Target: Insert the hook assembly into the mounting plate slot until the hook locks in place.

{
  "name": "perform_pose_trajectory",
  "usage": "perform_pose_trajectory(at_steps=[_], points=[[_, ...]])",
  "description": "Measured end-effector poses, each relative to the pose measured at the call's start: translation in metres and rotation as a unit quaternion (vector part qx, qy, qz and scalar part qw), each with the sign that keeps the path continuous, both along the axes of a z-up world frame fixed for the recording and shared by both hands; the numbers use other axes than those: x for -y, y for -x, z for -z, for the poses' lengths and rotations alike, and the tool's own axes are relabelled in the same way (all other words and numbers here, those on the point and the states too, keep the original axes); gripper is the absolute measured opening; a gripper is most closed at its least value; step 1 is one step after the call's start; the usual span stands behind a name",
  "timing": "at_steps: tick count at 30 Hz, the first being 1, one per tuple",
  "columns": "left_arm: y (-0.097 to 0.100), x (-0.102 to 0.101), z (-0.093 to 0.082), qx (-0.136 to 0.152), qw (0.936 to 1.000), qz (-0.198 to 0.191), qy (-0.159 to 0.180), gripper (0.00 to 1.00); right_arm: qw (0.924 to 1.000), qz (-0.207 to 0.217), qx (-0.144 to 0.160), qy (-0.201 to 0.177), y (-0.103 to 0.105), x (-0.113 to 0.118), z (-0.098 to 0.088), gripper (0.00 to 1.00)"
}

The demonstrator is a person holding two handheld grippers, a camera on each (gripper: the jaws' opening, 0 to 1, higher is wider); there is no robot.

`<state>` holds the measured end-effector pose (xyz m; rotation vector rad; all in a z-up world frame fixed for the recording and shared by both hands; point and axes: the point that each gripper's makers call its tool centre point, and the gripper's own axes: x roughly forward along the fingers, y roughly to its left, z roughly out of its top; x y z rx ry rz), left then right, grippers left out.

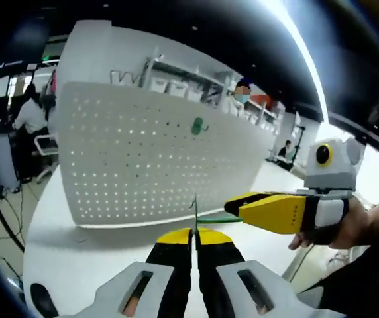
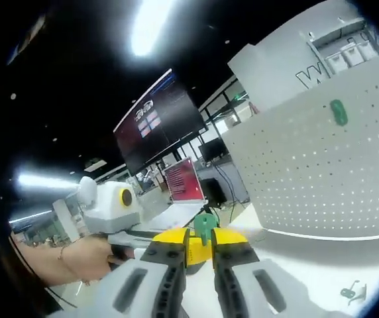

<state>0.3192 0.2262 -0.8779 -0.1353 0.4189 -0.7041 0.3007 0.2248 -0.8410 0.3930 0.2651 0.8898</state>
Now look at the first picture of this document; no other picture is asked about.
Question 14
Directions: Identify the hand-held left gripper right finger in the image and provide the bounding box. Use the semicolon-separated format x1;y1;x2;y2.
195;227;316;318

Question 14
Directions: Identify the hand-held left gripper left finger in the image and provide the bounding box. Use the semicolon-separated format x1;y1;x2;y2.
76;227;195;318

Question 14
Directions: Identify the green hook assembly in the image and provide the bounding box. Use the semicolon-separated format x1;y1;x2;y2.
191;117;209;136
188;193;243;233

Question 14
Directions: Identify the white perforated mounting plate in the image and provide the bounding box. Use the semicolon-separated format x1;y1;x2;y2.
56;81;276;229

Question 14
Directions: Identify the person's right hand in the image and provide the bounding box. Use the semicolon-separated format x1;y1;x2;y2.
288;198;379;251

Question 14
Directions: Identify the black tripod stand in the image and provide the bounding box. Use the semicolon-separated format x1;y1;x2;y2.
292;125;306;163

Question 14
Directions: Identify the person's dark shirt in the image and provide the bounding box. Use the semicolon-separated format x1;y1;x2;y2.
295;165;379;314

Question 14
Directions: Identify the ceiling light strip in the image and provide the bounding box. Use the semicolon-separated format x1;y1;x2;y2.
275;0;329;123

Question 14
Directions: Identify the white shelving rack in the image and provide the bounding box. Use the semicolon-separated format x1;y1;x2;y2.
142;46;233;103

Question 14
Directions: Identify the white office chair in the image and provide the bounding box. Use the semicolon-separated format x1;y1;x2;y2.
33;132;60;183

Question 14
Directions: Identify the grey cabinet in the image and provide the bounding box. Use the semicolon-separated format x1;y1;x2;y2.
0;132;20;189

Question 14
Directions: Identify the dark hanging screen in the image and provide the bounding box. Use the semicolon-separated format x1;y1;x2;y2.
10;19;51;60

